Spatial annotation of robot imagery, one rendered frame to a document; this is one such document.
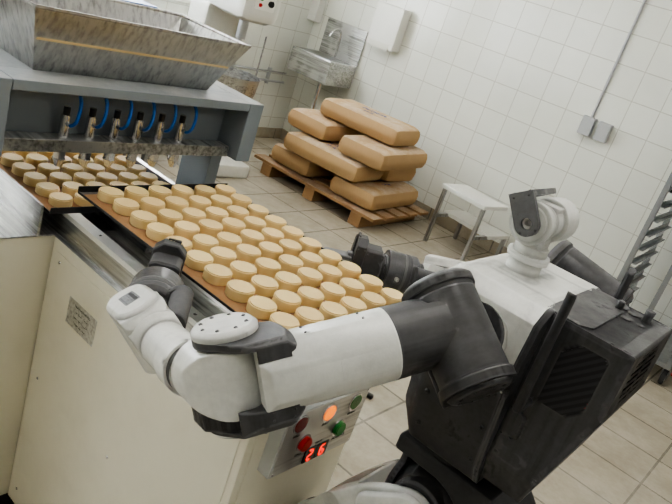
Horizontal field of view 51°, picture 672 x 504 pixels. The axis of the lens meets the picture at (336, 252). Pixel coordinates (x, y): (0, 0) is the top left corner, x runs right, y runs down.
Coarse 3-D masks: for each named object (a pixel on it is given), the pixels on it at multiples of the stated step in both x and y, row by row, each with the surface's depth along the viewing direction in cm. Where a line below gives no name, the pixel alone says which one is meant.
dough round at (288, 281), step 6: (276, 276) 128; (282, 276) 128; (288, 276) 129; (294, 276) 130; (282, 282) 127; (288, 282) 127; (294, 282) 127; (300, 282) 129; (282, 288) 127; (288, 288) 127; (294, 288) 127
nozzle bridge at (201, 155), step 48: (0, 48) 150; (0, 96) 132; (48, 96) 148; (96, 96) 146; (144, 96) 155; (192, 96) 166; (240, 96) 184; (0, 144) 136; (48, 144) 147; (96, 144) 156; (144, 144) 165; (192, 144) 177; (240, 144) 184
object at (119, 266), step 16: (48, 224) 158; (64, 224) 154; (80, 224) 149; (80, 240) 150; (96, 240) 146; (112, 240) 147; (96, 256) 147; (112, 256) 143; (128, 256) 143; (112, 272) 143; (128, 272) 140; (192, 320) 128
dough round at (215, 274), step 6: (210, 264) 123; (216, 264) 124; (204, 270) 121; (210, 270) 121; (216, 270) 122; (222, 270) 122; (228, 270) 123; (204, 276) 121; (210, 276) 120; (216, 276) 120; (222, 276) 120; (228, 276) 121; (210, 282) 121; (216, 282) 120; (222, 282) 121
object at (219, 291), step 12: (108, 204) 138; (120, 216) 135; (156, 216) 140; (132, 228) 132; (144, 240) 128; (252, 264) 134; (192, 276) 121; (216, 288) 120; (228, 300) 117; (324, 300) 129
